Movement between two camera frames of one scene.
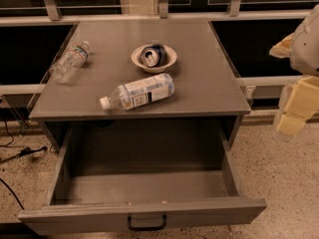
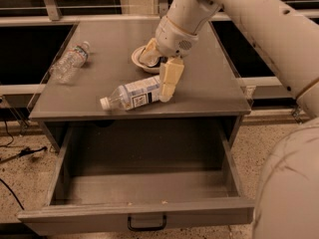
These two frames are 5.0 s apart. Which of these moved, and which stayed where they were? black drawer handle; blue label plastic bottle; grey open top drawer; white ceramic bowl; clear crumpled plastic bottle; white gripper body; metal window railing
Moved: white gripper body
Stayed: blue label plastic bottle; black drawer handle; grey open top drawer; white ceramic bowl; clear crumpled plastic bottle; metal window railing
